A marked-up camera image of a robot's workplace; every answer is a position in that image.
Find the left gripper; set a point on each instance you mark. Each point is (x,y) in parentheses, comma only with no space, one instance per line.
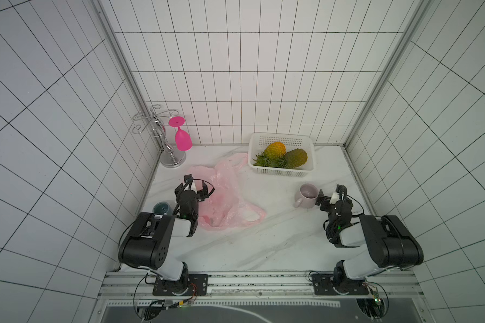
(203,194)

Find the pink plastic bag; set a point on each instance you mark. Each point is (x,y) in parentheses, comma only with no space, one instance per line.
(225,208)

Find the green-brown pineapple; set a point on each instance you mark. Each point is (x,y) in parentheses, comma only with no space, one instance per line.
(275,159)

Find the yellow pineapple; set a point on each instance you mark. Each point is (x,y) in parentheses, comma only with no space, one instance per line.
(275,150)

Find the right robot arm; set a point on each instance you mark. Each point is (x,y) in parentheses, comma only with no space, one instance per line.
(388,243)

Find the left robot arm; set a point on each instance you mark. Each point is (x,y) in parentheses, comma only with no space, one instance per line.
(146,243)

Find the lilac mug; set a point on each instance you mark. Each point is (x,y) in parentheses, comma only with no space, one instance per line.
(306,196)

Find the teal cup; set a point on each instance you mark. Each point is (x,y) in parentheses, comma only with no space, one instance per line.
(163,208)

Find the silver glass rack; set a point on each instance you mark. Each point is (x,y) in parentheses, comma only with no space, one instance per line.
(170,157)

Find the pink wine glass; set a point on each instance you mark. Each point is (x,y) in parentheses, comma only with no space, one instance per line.
(182,138)

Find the white plastic basket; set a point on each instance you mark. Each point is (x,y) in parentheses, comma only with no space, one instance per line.
(260,141)

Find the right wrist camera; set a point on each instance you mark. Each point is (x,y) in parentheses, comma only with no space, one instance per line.
(335,198)

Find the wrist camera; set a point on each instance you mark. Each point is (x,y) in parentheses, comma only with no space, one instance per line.
(335,198)
(189,183)

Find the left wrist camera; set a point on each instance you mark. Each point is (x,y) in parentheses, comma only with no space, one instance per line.
(189,183)

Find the aluminium rail frame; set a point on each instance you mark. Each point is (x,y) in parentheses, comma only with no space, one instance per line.
(136,290)

